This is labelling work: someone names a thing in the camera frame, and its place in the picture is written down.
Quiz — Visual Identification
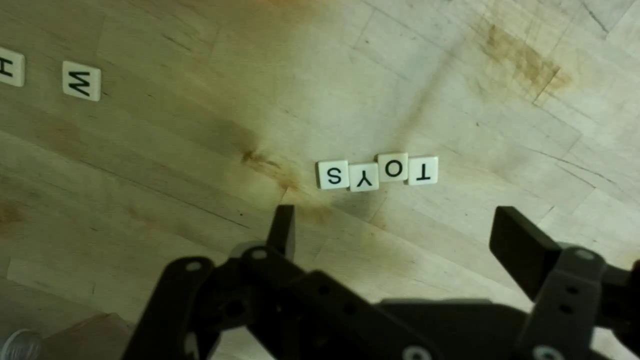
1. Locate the crushed clear plastic bottle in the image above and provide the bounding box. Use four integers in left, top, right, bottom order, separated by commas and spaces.
0, 328, 45, 360

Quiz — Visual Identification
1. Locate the white letter tile H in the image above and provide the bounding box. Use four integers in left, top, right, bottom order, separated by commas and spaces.
0, 45, 26, 88

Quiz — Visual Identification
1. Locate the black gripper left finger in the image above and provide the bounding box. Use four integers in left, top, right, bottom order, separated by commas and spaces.
267, 203, 299, 261

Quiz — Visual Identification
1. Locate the white letter tile O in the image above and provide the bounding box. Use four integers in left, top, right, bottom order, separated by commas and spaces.
377, 152, 410, 184

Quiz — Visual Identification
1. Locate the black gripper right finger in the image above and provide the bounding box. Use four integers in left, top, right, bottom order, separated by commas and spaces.
488, 203, 564, 302

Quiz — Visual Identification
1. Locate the white letter tile S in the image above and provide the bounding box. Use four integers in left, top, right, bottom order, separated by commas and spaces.
317, 157, 353, 192

